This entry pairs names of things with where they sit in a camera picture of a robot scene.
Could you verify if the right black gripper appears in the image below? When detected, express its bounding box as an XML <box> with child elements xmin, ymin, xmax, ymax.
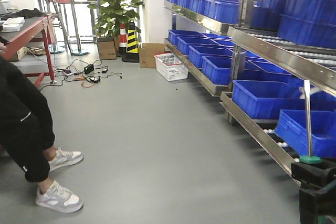
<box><xmin>291</xmin><ymin>159</ymin><xmax>335</xmax><ymax>223</ymax></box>

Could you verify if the green-handled screwdriver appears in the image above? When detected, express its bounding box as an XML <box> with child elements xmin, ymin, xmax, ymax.
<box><xmin>299</xmin><ymin>80</ymin><xmax>322</xmax><ymax>165</ymax></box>

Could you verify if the metal storage shelf rack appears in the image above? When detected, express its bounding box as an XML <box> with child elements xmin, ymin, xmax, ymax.
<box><xmin>164</xmin><ymin>0</ymin><xmax>335</xmax><ymax>175</ymax></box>

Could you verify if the white plastic basket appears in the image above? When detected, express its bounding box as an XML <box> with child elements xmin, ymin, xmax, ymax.
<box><xmin>154</xmin><ymin>52</ymin><xmax>188</xmax><ymax>82</ymax></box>

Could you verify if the brown cardboard box on floor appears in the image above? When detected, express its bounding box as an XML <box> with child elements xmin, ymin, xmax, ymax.
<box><xmin>139</xmin><ymin>43</ymin><xmax>165</xmax><ymax>68</ymax></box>

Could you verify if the yellow black traffic cone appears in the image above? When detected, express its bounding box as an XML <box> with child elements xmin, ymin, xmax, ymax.
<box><xmin>122</xmin><ymin>20</ymin><xmax>140</xmax><ymax>63</ymax></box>

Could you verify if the red white traffic cone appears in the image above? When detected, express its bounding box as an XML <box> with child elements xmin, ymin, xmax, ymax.
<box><xmin>118</xmin><ymin>23</ymin><xmax>128</xmax><ymax>57</ymax></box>

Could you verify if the green potted plant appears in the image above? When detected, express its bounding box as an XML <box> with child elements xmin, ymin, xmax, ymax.
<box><xmin>88</xmin><ymin>0</ymin><xmax>143</xmax><ymax>37</ymax></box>

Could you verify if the person in black shirt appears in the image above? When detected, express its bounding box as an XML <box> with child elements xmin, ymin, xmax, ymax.
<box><xmin>1</xmin><ymin>57</ymin><xmax>83</xmax><ymax>213</ymax></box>

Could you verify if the cables and power strip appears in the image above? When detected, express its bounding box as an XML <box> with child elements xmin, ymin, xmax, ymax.
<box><xmin>39</xmin><ymin>58</ymin><xmax>124</xmax><ymax>91</ymax></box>

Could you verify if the red frame work table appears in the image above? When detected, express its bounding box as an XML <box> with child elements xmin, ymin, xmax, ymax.
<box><xmin>0</xmin><ymin>14</ymin><xmax>58</xmax><ymax>88</ymax></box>

